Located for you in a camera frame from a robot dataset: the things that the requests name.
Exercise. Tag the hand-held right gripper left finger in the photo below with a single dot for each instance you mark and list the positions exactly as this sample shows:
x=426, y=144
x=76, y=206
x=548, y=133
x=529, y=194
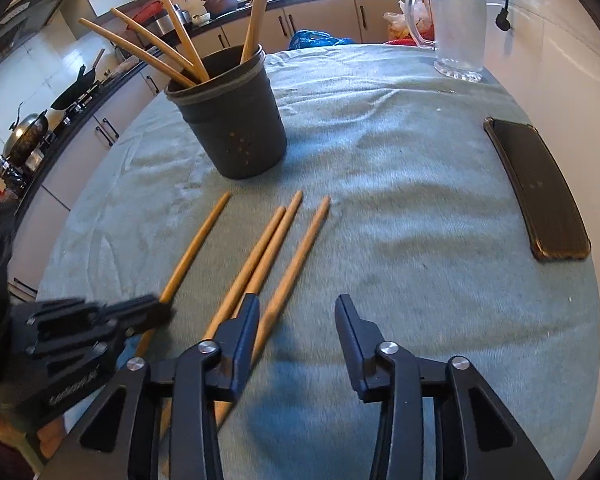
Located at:
x=245, y=340

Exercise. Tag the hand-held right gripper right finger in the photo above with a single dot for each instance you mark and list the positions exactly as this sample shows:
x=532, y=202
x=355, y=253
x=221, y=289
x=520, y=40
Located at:
x=352, y=345

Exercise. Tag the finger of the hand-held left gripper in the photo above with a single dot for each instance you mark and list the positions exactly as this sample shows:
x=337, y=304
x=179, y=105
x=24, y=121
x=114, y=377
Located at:
x=80, y=346
x=140, y=310

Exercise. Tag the grey perforated utensil holder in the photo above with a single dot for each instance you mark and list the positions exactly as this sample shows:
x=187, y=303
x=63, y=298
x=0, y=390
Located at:
x=230, y=130

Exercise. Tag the person's dark clothing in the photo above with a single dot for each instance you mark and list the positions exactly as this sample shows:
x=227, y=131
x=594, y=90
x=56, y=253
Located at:
x=0, y=285

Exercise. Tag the steel wok with lid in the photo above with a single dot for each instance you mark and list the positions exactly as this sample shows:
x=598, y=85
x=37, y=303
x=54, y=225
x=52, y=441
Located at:
x=25, y=135

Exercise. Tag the black frying pan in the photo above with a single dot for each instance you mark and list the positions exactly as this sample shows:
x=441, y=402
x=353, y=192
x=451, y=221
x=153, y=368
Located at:
x=77, y=87

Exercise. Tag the smartphone in brown case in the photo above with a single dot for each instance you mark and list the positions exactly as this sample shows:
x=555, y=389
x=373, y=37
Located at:
x=535, y=185

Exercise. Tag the silver rice cooker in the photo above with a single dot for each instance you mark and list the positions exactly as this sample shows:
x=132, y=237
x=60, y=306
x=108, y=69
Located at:
x=172, y=22

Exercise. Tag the blue plastic bag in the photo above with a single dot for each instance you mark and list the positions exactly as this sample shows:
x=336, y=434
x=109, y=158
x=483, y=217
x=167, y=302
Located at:
x=320, y=40

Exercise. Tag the glass range hood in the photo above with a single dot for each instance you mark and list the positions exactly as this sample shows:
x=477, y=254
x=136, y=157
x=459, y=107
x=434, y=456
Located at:
x=25, y=15

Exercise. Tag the dark red clay pot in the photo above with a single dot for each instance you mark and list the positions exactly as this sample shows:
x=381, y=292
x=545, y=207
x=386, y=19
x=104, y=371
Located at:
x=220, y=2

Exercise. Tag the translucent bag with red contents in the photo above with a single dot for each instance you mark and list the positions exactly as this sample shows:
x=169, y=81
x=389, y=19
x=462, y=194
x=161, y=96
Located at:
x=405, y=30

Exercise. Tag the clear glass pitcher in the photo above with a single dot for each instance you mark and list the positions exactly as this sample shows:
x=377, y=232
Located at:
x=460, y=25

